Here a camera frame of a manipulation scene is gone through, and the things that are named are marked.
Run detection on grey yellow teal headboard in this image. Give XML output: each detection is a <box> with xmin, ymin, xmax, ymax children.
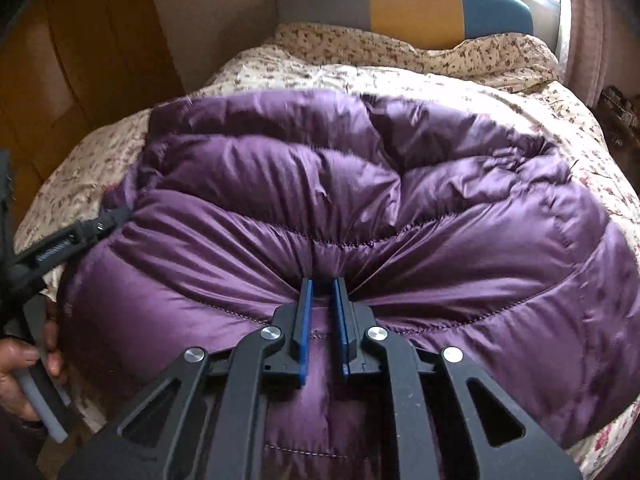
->
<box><xmin>273</xmin><ymin>0</ymin><xmax>534</xmax><ymax>42</ymax></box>

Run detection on person's left hand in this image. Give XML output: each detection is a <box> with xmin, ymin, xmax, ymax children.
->
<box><xmin>0</xmin><ymin>317</ymin><xmax>67</xmax><ymax>422</ymax></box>

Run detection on long pink patterned curtain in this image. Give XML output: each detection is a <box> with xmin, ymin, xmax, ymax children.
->
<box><xmin>564</xmin><ymin>0</ymin><xmax>640</xmax><ymax>108</ymax></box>

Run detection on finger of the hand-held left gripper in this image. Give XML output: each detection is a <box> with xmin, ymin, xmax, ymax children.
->
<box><xmin>11</xmin><ymin>205</ymin><xmax>134</xmax><ymax>292</ymax></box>

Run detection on wooden wardrobe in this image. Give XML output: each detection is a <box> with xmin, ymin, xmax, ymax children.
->
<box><xmin>0</xmin><ymin>0</ymin><xmax>183</xmax><ymax>241</ymax></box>

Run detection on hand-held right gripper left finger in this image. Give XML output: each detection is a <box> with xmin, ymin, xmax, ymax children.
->
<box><xmin>57</xmin><ymin>278</ymin><xmax>315</xmax><ymax>480</ymax></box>

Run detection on floral quilt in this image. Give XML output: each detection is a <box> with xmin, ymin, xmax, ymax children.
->
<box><xmin>12</xmin><ymin>22</ymin><xmax>640</xmax><ymax>480</ymax></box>

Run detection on purple puffer jacket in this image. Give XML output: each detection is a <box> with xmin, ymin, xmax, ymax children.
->
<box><xmin>60</xmin><ymin>87</ymin><xmax>640</xmax><ymax>480</ymax></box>

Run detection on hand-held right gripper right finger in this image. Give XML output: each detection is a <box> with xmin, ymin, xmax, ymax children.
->
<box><xmin>332</xmin><ymin>277</ymin><xmax>583</xmax><ymax>480</ymax></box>

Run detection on cluttered wooden desk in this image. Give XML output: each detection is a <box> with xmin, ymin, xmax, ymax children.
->
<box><xmin>599</xmin><ymin>86</ymin><xmax>640</xmax><ymax>148</ymax></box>

